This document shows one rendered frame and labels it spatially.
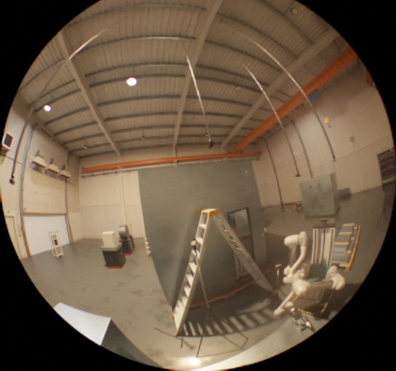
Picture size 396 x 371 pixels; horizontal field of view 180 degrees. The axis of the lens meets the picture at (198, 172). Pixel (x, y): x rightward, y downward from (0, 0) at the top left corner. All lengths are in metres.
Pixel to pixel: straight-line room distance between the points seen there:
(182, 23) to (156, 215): 6.06
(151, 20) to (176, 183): 5.52
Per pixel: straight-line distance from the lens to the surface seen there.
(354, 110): 11.91
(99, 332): 1.33
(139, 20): 5.71
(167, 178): 2.38
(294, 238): 1.79
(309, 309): 2.71
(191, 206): 2.39
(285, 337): 2.05
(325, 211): 7.81
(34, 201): 9.94
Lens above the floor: 2.51
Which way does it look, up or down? 12 degrees up
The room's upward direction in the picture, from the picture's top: 10 degrees counter-clockwise
